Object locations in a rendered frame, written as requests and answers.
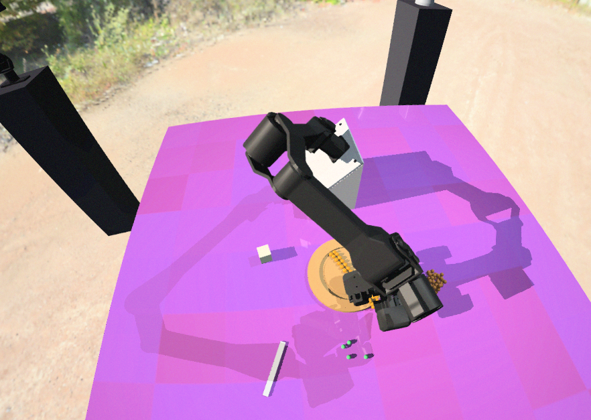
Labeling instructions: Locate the white flat bar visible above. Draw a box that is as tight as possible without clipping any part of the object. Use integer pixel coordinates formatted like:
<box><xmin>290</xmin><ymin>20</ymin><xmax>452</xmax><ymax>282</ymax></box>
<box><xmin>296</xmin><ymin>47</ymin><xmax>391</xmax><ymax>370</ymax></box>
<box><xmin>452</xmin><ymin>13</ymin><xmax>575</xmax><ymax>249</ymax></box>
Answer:
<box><xmin>263</xmin><ymin>341</ymin><xmax>285</xmax><ymax>397</ymax></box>

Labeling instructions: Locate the light orange round board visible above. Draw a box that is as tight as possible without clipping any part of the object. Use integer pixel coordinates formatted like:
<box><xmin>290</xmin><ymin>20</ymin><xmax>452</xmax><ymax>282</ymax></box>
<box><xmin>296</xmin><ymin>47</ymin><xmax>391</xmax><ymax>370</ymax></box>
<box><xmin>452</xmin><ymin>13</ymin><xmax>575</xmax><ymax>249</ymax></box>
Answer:
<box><xmin>308</xmin><ymin>239</ymin><xmax>371</xmax><ymax>313</ymax></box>

